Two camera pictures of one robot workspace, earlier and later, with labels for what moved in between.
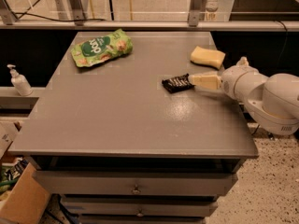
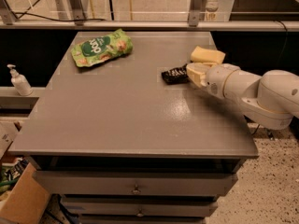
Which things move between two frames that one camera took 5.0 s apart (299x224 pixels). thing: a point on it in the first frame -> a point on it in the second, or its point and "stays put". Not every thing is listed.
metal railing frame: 245,7 stays put
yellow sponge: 207,58 stays put
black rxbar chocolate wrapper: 177,84 -> 177,76
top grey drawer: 132,183 stays put
